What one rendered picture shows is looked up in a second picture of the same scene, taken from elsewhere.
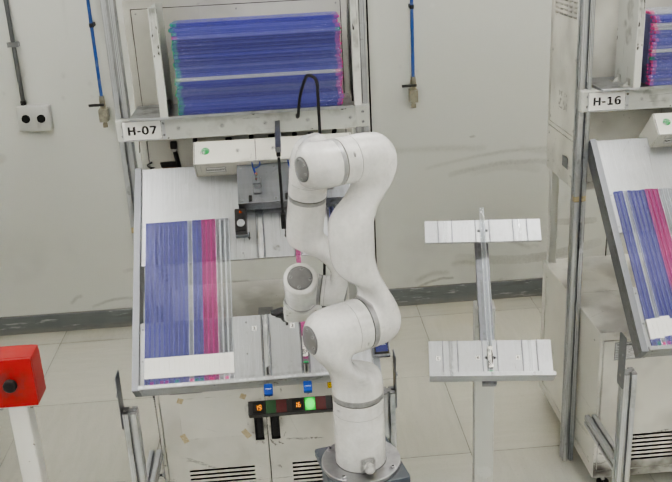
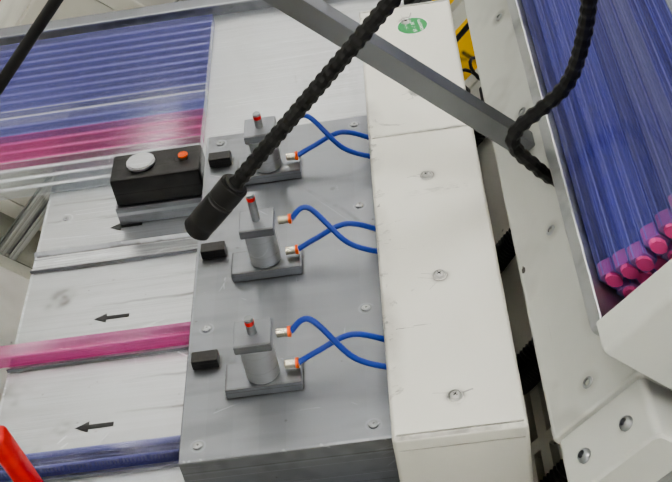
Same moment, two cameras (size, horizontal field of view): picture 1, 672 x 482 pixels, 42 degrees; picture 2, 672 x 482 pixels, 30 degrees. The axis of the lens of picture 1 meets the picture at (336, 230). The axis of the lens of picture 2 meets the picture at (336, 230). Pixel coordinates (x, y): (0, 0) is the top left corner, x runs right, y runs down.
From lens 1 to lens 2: 2.36 m
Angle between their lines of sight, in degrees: 59
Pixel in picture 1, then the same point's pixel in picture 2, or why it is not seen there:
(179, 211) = (249, 71)
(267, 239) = (100, 271)
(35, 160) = not seen: outside the picture
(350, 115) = (595, 377)
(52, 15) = not seen: outside the picture
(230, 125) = (501, 35)
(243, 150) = (415, 104)
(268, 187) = (263, 201)
